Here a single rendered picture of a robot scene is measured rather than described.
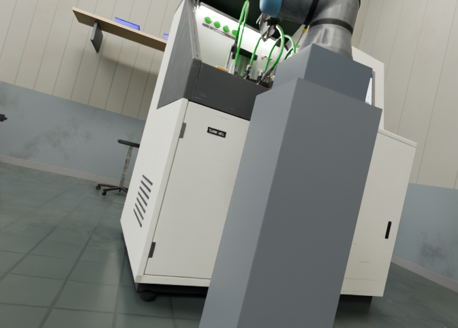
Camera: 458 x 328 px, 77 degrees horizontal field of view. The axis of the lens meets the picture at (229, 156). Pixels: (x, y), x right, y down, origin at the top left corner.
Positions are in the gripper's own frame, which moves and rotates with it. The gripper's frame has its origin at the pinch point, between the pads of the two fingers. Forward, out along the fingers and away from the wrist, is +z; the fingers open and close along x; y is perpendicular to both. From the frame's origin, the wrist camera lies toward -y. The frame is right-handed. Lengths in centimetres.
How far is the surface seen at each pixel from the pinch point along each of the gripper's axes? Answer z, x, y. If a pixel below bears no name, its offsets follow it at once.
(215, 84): 34.5, -24.4, 18.1
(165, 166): 71, -36, 18
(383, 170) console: 46, 81, 18
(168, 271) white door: 110, -24, 18
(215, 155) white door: 62, -17, 18
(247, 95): 34.2, -9.8, 18.1
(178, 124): 54, -35, 18
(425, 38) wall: -144, 261, -107
